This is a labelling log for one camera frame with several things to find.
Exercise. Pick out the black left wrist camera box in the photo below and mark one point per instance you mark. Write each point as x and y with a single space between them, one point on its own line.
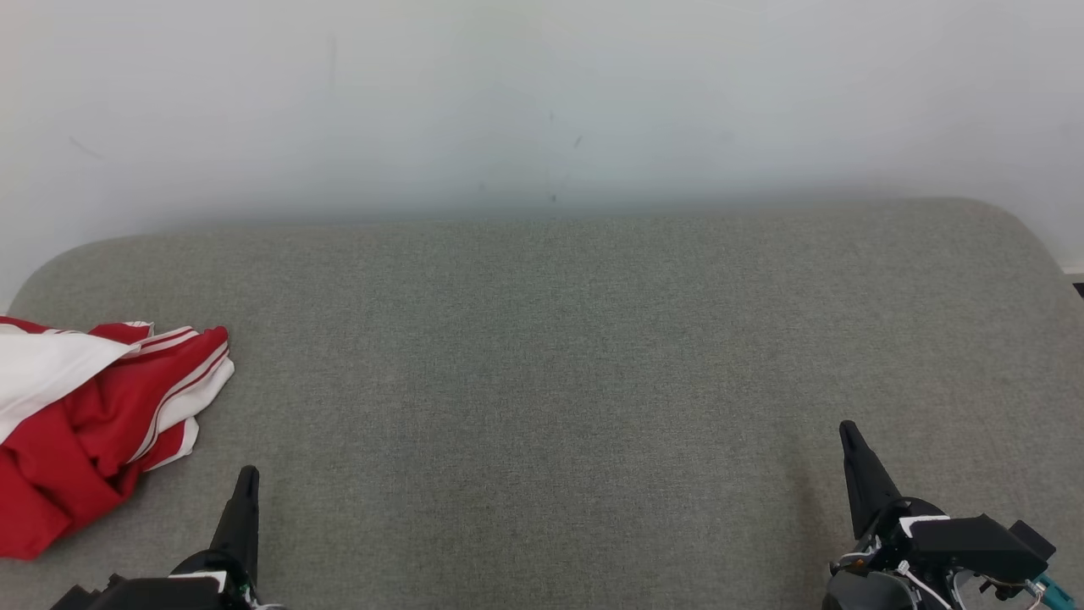
144 596

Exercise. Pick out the red jersey with white sleeves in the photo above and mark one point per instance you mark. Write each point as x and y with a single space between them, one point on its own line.
51 364

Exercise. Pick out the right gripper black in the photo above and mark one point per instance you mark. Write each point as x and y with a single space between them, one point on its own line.
889 542

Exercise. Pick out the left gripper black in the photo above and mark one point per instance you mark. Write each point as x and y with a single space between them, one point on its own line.
233 585

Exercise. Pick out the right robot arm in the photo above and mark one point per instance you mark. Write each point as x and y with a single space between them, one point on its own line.
864 593

